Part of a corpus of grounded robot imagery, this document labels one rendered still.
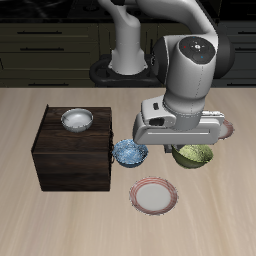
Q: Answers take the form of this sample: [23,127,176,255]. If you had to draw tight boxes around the green bowl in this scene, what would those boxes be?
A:
[171,143,215,170]

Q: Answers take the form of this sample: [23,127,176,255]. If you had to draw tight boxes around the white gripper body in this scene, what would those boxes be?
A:
[132,110,226,146]

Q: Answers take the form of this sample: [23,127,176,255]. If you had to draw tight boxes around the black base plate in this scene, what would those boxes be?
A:
[88,53,168,85]

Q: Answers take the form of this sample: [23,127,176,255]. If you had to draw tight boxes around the blue patterned bowl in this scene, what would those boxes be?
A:
[111,138,150,169]

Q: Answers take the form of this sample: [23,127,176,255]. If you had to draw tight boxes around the white plate with red rim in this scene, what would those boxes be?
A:
[128,176,180,216]
[217,118,236,141]

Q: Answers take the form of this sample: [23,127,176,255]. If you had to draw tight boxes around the white bowl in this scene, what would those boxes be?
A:
[60,107,95,134]

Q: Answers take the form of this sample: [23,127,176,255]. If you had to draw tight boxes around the dark kitchen cupboards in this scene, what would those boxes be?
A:
[0,0,256,89]

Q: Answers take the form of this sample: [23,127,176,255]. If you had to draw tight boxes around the dark wooden cabinet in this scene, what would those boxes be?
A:
[30,104,116,193]

